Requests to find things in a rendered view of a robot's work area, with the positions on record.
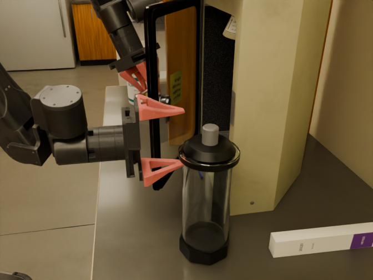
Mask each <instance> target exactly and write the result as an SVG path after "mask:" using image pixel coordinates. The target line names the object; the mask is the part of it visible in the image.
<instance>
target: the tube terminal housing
mask: <svg viewBox="0 0 373 280"><path fill-rule="evenodd" d="M330 5H331V0H204V2H203V42H204V8H205V6H213V7H215V8H217V9H219V10H222V11H224V12H226V13H228V14H231V15H233V16H234V17H235V20H236V35H235V52H234V69H233V87H232V90H233V91H234V92H235V93H236V96H235V112H234V126H232V124H231V123H230V130H229V140H230V141H231V142H233V143H235V144H236V145H237V146H238V147H239V149H240V160H239V163H238V164H237V165H236V166H235V167H234V176H233V189H232V195H231V207H230V216H233V215H239V214H247V213H256V212H265V211H273V210H274V208H275V207H276V206H277V204H278V203H279V202H280V200H281V199H282V198H283V196H284V194H285V193H286V192H287V191H288V189H289V188H290V186H291V185H292V184H293V182H294V181H295V180H296V178H297V177H298V175H299V174H300V172H301V166H302V162H303V156H304V150H305V144H306V138H307V134H308V128H309V122H310V116H311V110H312V104H313V100H314V94H315V88H316V82H317V76H318V72H319V66H320V60H321V54H322V48H323V44H324V38H325V32H326V26H327V20H328V16H329V10H330ZM202 92H203V55H202V82H201V118H202ZM201 134H202V131H201Z"/></svg>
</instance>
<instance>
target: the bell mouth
mask: <svg viewBox="0 0 373 280"><path fill-rule="evenodd" d="M223 35H224V36H225V37H226V38H230V39H233V40H235V35H236V20H235V17H234V16H233V15H231V17H230V19H229V21H228V24H227V25H226V27H225V29H224V32H223Z"/></svg>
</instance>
